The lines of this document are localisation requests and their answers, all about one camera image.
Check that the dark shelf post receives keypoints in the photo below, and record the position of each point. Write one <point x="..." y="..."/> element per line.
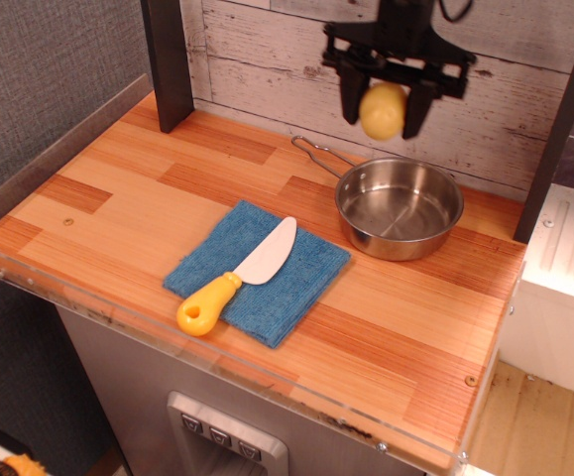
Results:
<point x="548" y="164"/>
<point x="168" y="57"/>

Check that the dark left shelf post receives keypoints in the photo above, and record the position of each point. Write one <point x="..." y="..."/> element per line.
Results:
<point x="168" y="57"/>

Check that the silver dispenser button panel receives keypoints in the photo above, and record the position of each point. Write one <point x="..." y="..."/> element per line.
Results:
<point x="210" y="442"/>

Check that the dark right shelf post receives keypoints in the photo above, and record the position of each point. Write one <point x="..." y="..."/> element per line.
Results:
<point x="548" y="164"/>

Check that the blue folded cloth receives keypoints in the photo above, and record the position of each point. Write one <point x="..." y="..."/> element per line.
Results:
<point x="267" y="312"/>

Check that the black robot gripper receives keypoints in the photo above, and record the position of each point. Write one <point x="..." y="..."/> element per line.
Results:
<point x="401" y="46"/>

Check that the yellow handled toy knife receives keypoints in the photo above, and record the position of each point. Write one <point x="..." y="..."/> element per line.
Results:
<point x="198" y="314"/>

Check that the yellow toy potato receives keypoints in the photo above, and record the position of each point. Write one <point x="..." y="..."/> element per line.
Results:
<point x="382" y="111"/>

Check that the orange object bottom left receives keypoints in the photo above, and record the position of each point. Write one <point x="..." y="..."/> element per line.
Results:
<point x="24" y="465"/>

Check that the grey toy kitchen cabinet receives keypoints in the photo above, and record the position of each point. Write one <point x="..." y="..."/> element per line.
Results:
<point x="132" y="380"/>

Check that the stainless steel pot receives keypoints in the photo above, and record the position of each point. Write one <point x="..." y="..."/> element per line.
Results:
<point x="391" y="208"/>

